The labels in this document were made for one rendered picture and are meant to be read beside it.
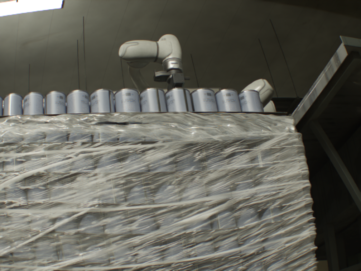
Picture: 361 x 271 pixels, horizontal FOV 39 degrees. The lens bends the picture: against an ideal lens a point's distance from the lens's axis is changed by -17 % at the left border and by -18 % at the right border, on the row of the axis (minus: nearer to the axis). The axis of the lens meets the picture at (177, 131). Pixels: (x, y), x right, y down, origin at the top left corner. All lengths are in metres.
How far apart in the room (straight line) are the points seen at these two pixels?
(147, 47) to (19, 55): 5.16
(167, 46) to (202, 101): 1.16
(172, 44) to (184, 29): 5.06
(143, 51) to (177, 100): 1.13
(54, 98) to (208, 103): 0.42
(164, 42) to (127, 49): 0.18
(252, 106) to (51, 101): 0.55
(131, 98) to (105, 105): 0.08
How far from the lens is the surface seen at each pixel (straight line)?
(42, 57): 7.86
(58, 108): 1.52
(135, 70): 2.79
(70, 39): 7.59
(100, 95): 1.55
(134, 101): 1.55
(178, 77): 2.64
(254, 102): 1.65
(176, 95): 1.59
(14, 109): 1.51
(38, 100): 1.53
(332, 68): 1.46
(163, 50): 2.72
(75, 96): 1.54
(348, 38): 1.43
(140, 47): 2.69
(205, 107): 1.59
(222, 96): 1.64
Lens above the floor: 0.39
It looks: 25 degrees up
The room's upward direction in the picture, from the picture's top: 11 degrees counter-clockwise
